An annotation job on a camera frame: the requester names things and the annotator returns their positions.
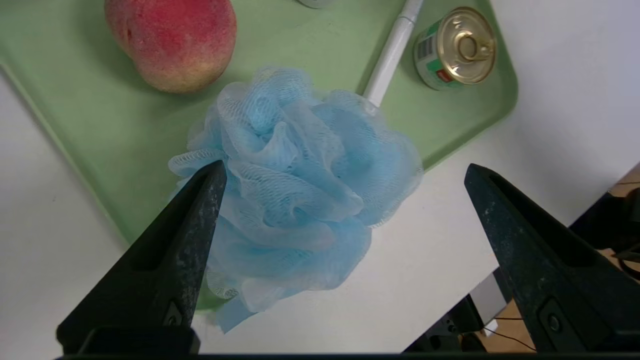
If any tin can with gold lid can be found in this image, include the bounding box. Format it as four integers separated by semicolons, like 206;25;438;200
413;6;498;92

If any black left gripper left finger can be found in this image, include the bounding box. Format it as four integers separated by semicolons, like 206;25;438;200
56;160;228;355

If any green plastic tray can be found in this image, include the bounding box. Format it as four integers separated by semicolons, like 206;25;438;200
0;0;519;311

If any red peach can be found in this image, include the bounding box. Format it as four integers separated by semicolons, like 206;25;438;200
104;0;238;94

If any white marker pen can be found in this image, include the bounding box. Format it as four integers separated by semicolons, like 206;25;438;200
362;0;425;116

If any blue mesh bath sponge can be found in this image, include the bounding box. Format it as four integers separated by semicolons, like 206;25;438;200
168;66;425;334

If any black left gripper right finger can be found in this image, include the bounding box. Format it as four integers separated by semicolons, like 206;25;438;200
464;163;640;355

